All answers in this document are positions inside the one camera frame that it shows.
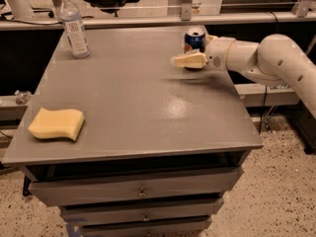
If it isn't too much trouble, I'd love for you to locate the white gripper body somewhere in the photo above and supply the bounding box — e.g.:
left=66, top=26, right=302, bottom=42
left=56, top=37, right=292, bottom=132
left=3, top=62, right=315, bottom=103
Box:
left=204, top=37, right=235, bottom=71

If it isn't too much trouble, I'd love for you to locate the blue pepsi can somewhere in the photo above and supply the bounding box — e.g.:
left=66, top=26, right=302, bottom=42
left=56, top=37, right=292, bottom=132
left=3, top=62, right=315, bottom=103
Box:
left=184, top=28, right=205, bottom=52

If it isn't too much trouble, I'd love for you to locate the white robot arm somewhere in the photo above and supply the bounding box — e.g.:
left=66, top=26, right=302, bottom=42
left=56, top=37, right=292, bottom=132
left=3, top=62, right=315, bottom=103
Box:
left=171, top=34, right=316, bottom=118

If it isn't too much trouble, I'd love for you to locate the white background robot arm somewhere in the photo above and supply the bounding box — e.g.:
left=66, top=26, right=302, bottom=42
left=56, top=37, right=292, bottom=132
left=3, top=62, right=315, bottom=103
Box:
left=6, top=0, right=35, bottom=20

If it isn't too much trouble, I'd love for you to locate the yellow sponge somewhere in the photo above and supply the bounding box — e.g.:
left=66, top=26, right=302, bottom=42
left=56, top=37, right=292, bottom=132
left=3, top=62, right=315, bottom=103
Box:
left=28, top=108, right=85, bottom=141

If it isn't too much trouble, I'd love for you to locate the grey drawer cabinet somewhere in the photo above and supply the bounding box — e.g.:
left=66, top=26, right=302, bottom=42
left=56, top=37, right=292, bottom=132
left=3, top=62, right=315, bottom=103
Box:
left=1, top=25, right=264, bottom=237

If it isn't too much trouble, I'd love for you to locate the clear plastic water bottle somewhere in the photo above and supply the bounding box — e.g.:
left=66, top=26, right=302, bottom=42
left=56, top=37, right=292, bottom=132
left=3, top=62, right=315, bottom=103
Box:
left=60, top=0, right=90, bottom=58

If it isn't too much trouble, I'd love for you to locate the top grey drawer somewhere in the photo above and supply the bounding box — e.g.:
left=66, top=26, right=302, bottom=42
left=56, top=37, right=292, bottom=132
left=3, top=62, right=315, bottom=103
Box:
left=30, top=167, right=243, bottom=206

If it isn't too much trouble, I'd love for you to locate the grey drawer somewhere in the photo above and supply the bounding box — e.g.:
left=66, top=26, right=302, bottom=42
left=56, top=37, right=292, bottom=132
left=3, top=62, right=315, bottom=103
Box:
left=30, top=167, right=243, bottom=206
left=80, top=216, right=210, bottom=237
left=61, top=197, right=223, bottom=226

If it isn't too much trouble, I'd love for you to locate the bottom grey drawer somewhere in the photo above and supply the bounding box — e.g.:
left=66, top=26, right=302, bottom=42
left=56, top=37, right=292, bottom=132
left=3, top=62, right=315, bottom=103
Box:
left=80, top=216, right=210, bottom=237

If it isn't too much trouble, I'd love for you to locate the crumpled foil object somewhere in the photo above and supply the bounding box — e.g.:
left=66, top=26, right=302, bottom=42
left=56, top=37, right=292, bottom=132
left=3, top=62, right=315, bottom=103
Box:
left=15, top=90, right=32, bottom=105

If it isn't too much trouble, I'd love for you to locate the middle grey drawer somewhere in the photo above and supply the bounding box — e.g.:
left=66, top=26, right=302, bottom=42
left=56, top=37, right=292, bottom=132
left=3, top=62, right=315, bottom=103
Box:
left=61, top=197, right=223, bottom=226

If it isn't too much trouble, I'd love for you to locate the grey vertical metal post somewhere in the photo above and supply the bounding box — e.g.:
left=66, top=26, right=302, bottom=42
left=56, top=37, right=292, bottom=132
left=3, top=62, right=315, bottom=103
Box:
left=181, top=0, right=193, bottom=21

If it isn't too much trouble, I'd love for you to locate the grey metal rail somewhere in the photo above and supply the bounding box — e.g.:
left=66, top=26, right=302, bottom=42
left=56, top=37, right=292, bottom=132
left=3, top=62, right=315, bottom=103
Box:
left=0, top=11, right=316, bottom=31

